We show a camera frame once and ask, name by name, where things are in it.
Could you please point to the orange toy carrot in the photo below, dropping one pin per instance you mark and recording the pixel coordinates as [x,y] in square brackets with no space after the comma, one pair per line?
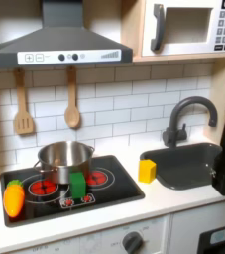
[13,199]

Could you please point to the green toy block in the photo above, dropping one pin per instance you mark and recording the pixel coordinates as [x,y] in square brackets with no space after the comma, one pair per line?
[78,185]

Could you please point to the wooden slotted spatula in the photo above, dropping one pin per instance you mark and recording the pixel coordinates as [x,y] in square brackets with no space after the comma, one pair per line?
[22,109]

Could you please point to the dark grey sink basin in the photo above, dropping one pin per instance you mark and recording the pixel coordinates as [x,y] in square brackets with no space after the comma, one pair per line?
[183,165]

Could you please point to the yellow toy block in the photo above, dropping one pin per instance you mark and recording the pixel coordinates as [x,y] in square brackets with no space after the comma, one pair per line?
[146,170]

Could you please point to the steel pot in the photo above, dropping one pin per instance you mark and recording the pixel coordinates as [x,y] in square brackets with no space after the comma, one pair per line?
[65,160]

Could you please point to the black toy stove top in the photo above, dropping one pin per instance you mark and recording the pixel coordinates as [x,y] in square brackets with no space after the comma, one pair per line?
[71,190]

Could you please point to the wooden spoon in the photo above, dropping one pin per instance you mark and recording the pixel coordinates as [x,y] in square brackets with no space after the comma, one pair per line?
[72,105]

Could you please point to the grey oven knob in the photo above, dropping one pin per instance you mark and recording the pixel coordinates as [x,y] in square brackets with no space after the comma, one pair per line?
[132,242]

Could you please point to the white toy microwave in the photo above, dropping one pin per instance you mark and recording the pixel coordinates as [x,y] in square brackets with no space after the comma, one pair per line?
[190,26]

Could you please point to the grey range hood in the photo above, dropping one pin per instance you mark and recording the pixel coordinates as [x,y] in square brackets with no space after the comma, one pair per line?
[61,43]

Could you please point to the dark grey tap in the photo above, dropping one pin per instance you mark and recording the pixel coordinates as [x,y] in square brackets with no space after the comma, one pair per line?
[186,119]

